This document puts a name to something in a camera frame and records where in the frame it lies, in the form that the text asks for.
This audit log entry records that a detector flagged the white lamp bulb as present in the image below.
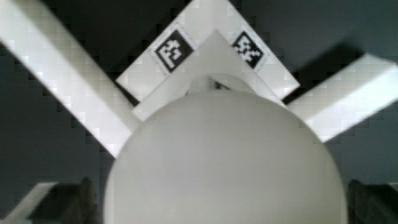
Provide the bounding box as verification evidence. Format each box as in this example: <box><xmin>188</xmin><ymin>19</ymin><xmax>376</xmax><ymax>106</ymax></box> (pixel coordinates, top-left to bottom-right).
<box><xmin>101</xmin><ymin>75</ymin><xmax>349</xmax><ymax>224</ymax></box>

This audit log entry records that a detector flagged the white lamp base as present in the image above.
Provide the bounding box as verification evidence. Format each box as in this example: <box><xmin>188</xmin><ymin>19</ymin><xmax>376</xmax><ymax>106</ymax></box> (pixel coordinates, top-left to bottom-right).
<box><xmin>117</xmin><ymin>0</ymin><xmax>298</xmax><ymax>119</ymax></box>

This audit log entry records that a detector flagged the white rail bar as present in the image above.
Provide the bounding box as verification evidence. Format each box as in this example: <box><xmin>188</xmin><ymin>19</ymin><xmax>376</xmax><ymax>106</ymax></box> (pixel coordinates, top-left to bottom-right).
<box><xmin>0</xmin><ymin>0</ymin><xmax>140</xmax><ymax>157</ymax></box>
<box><xmin>287</xmin><ymin>54</ymin><xmax>398</xmax><ymax>142</ymax></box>

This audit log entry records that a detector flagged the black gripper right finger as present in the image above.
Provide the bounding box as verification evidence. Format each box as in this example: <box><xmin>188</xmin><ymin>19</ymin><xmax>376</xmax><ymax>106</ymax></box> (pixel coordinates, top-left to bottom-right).
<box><xmin>346</xmin><ymin>180</ymin><xmax>398</xmax><ymax>224</ymax></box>

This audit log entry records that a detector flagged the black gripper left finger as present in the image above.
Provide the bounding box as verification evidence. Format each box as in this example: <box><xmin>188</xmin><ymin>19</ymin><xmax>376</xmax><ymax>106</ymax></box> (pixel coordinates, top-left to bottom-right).
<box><xmin>0</xmin><ymin>176</ymin><xmax>106</xmax><ymax>224</ymax></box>

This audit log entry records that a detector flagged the white front rail bar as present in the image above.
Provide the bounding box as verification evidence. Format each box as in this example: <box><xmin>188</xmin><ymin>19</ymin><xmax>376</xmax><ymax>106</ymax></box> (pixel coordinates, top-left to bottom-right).
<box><xmin>0</xmin><ymin>0</ymin><xmax>140</xmax><ymax>157</ymax></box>

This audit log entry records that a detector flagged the white right rail bar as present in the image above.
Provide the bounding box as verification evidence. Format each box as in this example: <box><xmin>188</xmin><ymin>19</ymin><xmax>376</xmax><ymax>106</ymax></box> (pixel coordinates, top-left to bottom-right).
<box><xmin>287</xmin><ymin>54</ymin><xmax>398</xmax><ymax>142</ymax></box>

